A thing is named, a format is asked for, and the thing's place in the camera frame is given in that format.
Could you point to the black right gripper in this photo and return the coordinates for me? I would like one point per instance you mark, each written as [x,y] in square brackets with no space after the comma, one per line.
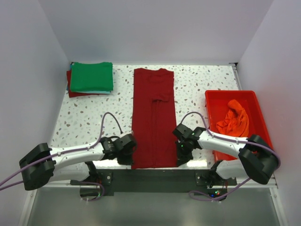
[183,157]

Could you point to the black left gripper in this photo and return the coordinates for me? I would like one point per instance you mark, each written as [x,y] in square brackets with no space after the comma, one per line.
[125,159]

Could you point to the dark red t shirt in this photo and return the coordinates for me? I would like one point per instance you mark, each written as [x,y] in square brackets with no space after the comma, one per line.
[74,94]
[154,119]

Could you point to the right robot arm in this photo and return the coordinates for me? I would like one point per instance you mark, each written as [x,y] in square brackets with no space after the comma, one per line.
[254,157]

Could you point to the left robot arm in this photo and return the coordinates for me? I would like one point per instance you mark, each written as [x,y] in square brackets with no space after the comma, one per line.
[44,164]

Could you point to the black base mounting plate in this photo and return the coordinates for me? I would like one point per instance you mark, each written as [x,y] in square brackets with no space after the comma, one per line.
[158,180]

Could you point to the crumpled orange t shirt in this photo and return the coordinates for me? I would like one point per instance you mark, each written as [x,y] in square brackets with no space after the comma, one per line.
[236,121]

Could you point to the red plastic bin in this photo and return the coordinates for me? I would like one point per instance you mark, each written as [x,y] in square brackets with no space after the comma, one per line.
[217,107]

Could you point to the folded green t shirt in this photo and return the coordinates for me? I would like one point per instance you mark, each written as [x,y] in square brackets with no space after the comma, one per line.
[91,76]

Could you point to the folded dark red t shirt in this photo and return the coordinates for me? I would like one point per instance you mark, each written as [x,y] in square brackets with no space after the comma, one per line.
[74,94]

